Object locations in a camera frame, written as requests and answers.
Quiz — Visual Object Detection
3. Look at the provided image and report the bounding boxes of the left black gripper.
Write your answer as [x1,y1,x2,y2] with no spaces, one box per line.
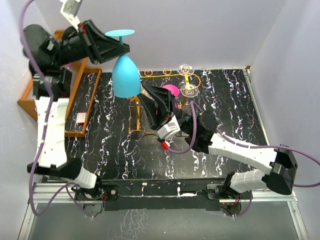
[52,19,130,68]

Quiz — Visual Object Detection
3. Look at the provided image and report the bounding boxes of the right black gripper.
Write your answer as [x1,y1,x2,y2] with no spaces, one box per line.
[137,82,195,136]

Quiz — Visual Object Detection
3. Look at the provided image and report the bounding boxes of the pink plastic wine glass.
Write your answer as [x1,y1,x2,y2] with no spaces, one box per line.
[162,84,179,108]

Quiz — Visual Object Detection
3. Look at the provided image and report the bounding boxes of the clear flute glass front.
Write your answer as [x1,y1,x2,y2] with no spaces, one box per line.
[177,83,199,115]

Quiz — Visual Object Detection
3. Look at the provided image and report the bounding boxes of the clear flute glass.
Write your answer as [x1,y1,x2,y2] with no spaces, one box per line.
[177,83,199,115]
[177,63,195,84]

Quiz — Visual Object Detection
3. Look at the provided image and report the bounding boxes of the blue plastic wine glass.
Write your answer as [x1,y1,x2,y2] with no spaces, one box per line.
[104,28,142,99]

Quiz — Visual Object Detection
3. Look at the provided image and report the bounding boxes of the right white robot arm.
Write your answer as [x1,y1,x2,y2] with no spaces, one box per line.
[137,83,298,199]

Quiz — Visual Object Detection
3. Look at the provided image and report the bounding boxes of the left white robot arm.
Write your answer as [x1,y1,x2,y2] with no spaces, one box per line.
[23,20,130,200]

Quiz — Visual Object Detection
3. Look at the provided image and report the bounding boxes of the orange wooden stepped shelf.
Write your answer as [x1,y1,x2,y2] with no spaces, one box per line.
[16,30,103,138]

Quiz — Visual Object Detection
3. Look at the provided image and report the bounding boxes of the small red white box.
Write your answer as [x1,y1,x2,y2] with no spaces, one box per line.
[75,112,87,125]

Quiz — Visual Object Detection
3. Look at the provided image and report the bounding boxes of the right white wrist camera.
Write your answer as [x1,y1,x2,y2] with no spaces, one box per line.
[156,115,181,150]

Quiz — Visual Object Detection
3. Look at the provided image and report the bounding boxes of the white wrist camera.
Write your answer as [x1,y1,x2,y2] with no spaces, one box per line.
[60,0,82,30]
[156,115,181,150]

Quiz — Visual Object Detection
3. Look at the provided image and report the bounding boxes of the gold wire wine glass rack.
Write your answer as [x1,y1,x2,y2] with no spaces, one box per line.
[128,63,202,135]

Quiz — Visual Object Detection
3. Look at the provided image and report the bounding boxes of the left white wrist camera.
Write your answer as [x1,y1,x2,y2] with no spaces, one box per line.
[60,0,82,30]

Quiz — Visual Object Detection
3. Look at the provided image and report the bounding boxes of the black table front rail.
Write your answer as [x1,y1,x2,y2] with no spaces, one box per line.
[69,174,253,213]

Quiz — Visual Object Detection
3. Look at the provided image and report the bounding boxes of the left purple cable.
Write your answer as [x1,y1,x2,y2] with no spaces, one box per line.
[19,0,106,221]

